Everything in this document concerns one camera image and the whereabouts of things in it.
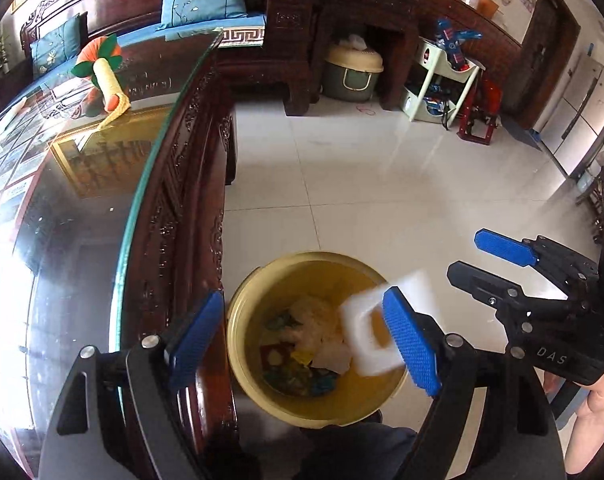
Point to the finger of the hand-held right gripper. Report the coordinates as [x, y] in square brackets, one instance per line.
[506, 250]
[481, 282]

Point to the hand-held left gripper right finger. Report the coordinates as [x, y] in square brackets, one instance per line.
[411, 345]

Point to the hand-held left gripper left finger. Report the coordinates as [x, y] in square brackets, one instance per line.
[197, 340]

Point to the white foam block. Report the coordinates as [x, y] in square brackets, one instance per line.
[364, 360]

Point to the yellow plastic bucket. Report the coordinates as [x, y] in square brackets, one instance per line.
[371, 400]

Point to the white cardboard piece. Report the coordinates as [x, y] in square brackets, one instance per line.
[334, 357]

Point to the green paper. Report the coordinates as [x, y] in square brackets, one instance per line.
[281, 321]

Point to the teal paper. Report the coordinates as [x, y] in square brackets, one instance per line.
[324, 385]

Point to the clear bag with yellow contents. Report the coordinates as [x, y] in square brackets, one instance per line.
[312, 322]

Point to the person's right forearm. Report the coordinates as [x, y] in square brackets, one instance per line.
[599, 425]

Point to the large water bottle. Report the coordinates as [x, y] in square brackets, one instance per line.
[589, 180]

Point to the person's dark trouser leg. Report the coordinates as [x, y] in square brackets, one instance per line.
[357, 452]

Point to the glass-topped wooden coffee table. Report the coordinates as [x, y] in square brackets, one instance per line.
[182, 185]

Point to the red stool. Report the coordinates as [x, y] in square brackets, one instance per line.
[486, 95]

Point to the silver refrigerator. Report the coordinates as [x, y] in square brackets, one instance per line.
[581, 110]

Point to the dark wooden door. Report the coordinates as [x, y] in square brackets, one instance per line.
[546, 50]

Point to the light green shelf cart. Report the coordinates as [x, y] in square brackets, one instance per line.
[426, 60]

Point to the blue toy robot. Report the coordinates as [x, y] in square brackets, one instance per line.
[451, 40]

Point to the green bin with beige lid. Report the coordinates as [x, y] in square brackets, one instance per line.
[352, 80]

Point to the orange box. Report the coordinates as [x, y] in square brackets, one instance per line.
[487, 6]

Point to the dark wooden console table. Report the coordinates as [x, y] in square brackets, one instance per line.
[371, 15]

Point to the carrot plush toy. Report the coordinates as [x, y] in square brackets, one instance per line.
[107, 80]

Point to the white remote control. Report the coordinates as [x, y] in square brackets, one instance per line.
[13, 111]

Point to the carved dark wooden sofa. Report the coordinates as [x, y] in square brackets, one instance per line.
[292, 35]

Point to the blue sofa seat pad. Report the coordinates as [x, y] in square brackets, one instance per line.
[147, 35]

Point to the blue floral cushion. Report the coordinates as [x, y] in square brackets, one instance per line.
[57, 47]
[207, 0]

